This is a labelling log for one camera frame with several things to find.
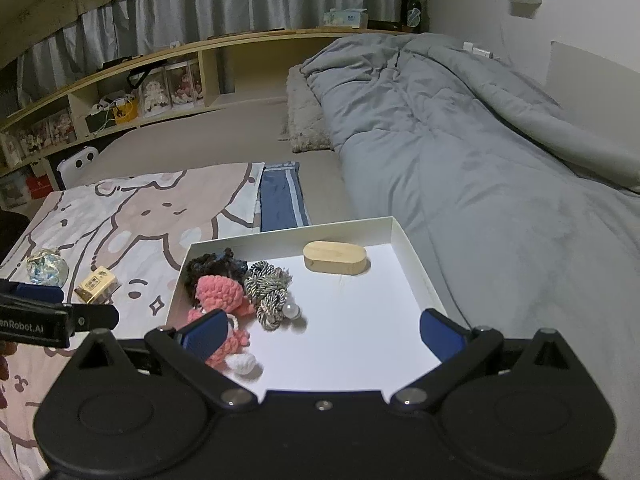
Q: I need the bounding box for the grey comforter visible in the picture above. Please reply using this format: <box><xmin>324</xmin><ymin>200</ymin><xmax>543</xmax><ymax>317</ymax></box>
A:
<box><xmin>300</xmin><ymin>32</ymin><xmax>640</xmax><ymax>356</ymax></box>

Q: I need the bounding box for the pink and white crochet doll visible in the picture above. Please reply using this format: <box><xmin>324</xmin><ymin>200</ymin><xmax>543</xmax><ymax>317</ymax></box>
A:
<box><xmin>187</xmin><ymin>275</ymin><xmax>264</xmax><ymax>376</ymax></box>

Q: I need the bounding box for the grey curtain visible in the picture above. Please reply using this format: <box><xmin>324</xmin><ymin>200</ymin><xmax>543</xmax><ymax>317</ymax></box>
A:
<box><xmin>15</xmin><ymin>0</ymin><xmax>406</xmax><ymax>106</ymax></box>

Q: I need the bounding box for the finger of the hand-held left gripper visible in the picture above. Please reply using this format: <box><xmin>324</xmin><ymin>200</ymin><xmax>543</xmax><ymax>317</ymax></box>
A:
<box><xmin>0</xmin><ymin>281</ymin><xmax>65</xmax><ymax>304</ymax></box>
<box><xmin>65</xmin><ymin>303</ymin><xmax>120</xmax><ymax>332</ymax></box>

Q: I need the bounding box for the light green tissue box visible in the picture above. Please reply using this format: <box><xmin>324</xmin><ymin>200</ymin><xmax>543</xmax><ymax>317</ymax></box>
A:
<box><xmin>324</xmin><ymin>7</ymin><xmax>369</xmax><ymax>29</ymax></box>

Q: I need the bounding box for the blue floral brocade pouch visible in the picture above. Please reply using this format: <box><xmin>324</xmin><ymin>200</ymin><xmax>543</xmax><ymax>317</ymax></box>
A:
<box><xmin>25</xmin><ymin>247</ymin><xmax>69</xmax><ymax>287</ymax></box>

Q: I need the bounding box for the grey fuzzy pillow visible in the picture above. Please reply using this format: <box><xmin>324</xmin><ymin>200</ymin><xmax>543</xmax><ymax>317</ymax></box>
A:
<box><xmin>278</xmin><ymin>65</ymin><xmax>333</xmax><ymax>153</ymax></box>

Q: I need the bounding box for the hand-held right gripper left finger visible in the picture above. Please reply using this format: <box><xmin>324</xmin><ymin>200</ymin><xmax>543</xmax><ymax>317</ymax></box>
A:
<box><xmin>65</xmin><ymin>308</ymin><xmax>261</xmax><ymax>411</ymax></box>

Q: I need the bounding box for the cartoon printed blanket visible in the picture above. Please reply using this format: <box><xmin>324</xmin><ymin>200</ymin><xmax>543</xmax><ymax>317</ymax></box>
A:
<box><xmin>0</xmin><ymin>161</ymin><xmax>266</xmax><ymax>480</ymax></box>

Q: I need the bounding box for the wooden headboard shelf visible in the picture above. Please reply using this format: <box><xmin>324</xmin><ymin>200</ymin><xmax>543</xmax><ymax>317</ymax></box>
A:
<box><xmin>0</xmin><ymin>27</ymin><xmax>416</xmax><ymax>176</ymax></box>

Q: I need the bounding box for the display case with pink doll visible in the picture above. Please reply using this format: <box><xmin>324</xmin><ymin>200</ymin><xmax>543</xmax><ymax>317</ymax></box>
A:
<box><xmin>167</xmin><ymin>62</ymin><xmax>205</xmax><ymax>108</ymax></box>

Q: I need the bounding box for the oval wooden block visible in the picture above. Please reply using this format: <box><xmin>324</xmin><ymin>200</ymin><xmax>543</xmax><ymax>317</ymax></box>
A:
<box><xmin>303</xmin><ymin>240</ymin><xmax>368</xmax><ymax>277</ymax></box>

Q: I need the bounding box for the white cardboard box tray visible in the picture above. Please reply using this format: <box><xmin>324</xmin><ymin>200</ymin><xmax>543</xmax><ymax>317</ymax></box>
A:
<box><xmin>165</xmin><ymin>216</ymin><xmax>449</xmax><ymax>395</ymax></box>

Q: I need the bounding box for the bed with taupe sheet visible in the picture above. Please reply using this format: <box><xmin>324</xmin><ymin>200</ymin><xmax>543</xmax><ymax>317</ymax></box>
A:
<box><xmin>60</xmin><ymin>95</ymin><xmax>640</xmax><ymax>480</ymax></box>

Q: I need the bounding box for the yellow tissue packet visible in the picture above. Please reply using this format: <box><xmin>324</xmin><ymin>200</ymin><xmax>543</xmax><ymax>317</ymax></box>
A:
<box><xmin>74</xmin><ymin>266</ymin><xmax>121</xmax><ymax>305</ymax></box>

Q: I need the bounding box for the dark brown cushion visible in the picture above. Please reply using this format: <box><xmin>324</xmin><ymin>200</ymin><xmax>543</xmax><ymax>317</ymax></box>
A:
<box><xmin>0</xmin><ymin>212</ymin><xmax>31</xmax><ymax>266</ymax></box>

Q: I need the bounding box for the blue folded towel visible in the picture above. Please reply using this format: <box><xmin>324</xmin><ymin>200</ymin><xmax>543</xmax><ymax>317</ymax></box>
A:
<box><xmin>257</xmin><ymin>161</ymin><xmax>312</xmax><ymax>233</ymax></box>

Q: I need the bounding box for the braided rope keychain with pearl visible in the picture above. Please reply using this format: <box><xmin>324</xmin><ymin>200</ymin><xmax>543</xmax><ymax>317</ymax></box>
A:
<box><xmin>243</xmin><ymin>261</ymin><xmax>304</xmax><ymax>332</ymax></box>

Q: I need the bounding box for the red box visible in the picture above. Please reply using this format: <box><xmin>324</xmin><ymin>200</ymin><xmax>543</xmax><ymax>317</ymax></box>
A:
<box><xmin>25</xmin><ymin>175</ymin><xmax>53</xmax><ymax>198</ymax></box>

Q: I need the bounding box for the figurine picture box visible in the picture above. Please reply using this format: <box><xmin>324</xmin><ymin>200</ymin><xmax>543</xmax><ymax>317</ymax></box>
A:
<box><xmin>47</xmin><ymin>110</ymin><xmax>77</xmax><ymax>146</ymax></box>
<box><xmin>17</xmin><ymin>122</ymin><xmax>51</xmax><ymax>153</ymax></box>

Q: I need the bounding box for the clear storage bin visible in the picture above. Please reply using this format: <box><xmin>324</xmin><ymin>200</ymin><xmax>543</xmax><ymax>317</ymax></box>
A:
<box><xmin>0</xmin><ymin>172</ymin><xmax>28</xmax><ymax>208</ymax></box>

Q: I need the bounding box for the dark green box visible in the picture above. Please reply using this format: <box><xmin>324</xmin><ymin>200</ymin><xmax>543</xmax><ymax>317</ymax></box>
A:
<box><xmin>85</xmin><ymin>110</ymin><xmax>117</xmax><ymax>136</ymax></box>

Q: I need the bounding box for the dark multicolour crochet scrunchie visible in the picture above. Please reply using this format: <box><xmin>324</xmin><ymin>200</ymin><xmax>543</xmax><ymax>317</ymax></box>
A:
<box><xmin>182</xmin><ymin>247</ymin><xmax>249</xmax><ymax>306</ymax></box>

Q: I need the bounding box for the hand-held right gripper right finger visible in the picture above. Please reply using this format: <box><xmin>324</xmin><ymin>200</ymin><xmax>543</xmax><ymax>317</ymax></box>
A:
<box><xmin>390</xmin><ymin>307</ymin><xmax>601</xmax><ymax>413</ymax></box>

